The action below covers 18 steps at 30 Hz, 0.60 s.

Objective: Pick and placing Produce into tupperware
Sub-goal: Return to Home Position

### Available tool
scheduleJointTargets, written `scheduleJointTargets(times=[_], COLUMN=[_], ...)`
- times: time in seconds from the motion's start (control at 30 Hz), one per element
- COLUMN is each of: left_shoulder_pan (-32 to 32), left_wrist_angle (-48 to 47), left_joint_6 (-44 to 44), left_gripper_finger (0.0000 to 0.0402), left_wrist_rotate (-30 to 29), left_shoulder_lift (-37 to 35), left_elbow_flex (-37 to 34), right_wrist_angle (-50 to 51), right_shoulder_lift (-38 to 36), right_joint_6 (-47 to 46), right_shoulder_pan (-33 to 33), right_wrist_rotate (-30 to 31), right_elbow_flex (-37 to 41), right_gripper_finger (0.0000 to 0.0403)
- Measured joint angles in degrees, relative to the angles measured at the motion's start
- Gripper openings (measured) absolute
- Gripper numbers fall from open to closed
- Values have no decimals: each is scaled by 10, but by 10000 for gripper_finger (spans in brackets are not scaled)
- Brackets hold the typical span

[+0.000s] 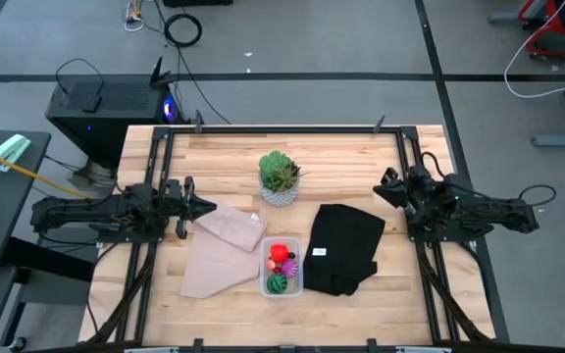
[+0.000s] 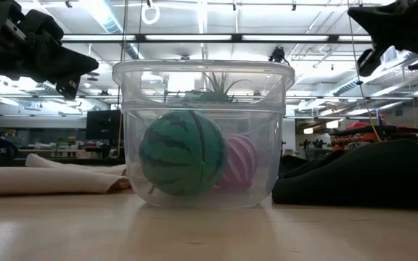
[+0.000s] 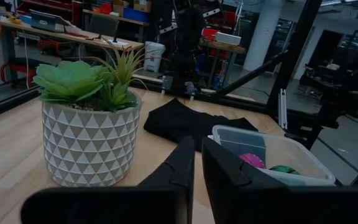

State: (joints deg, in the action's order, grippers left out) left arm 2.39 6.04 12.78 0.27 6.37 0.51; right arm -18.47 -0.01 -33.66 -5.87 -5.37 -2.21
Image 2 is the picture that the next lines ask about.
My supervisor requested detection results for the green toy watermelon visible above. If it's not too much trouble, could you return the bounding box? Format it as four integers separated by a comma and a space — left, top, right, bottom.
139, 110, 229, 196

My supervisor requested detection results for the potted succulent plant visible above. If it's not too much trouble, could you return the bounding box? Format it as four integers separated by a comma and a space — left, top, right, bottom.
181, 71, 253, 106

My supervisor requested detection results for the cluttered background workbench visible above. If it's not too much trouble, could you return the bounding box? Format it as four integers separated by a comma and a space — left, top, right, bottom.
0, 126, 126, 167

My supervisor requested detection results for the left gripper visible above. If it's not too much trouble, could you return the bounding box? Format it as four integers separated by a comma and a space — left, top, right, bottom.
16, 34, 99, 101

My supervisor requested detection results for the red and black tool rack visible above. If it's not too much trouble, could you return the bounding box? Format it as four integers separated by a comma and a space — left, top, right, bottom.
329, 122, 418, 152

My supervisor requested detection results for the clear plastic tupperware container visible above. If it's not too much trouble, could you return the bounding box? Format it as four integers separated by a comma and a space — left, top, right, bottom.
112, 59, 296, 209

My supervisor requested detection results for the black monitor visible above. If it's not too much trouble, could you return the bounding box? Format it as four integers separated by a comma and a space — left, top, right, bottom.
85, 109, 125, 141

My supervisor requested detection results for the black ceiling camera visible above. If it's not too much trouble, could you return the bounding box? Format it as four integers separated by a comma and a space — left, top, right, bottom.
268, 46, 290, 67

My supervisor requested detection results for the black ceiling beam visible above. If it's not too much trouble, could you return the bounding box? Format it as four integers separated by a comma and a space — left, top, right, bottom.
62, 33, 373, 45

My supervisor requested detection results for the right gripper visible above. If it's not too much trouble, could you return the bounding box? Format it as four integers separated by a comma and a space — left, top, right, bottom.
347, 0, 418, 78

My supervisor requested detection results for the silver ventilation duct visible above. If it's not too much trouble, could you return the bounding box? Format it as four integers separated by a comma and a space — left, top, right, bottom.
80, 0, 141, 61
330, 54, 418, 98

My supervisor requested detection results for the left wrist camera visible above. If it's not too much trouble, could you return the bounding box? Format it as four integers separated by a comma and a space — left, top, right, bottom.
27, 9, 65, 43

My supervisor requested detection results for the beige cloth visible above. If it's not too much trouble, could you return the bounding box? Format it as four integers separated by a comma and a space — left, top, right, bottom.
0, 152, 132, 196

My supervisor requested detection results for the white hanging ring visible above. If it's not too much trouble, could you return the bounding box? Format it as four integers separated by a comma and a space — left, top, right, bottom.
141, 2, 160, 25

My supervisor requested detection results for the purple striped toy onion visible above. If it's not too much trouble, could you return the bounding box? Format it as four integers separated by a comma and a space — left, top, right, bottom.
218, 134, 259, 190

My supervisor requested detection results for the black cloth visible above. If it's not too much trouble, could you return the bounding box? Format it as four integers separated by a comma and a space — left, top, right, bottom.
271, 138, 418, 211

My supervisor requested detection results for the yellow hanging cord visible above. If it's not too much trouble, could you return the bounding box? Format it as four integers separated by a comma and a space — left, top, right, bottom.
348, 21, 383, 143

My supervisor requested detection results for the white vent grille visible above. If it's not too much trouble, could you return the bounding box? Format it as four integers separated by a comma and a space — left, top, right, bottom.
382, 49, 400, 64

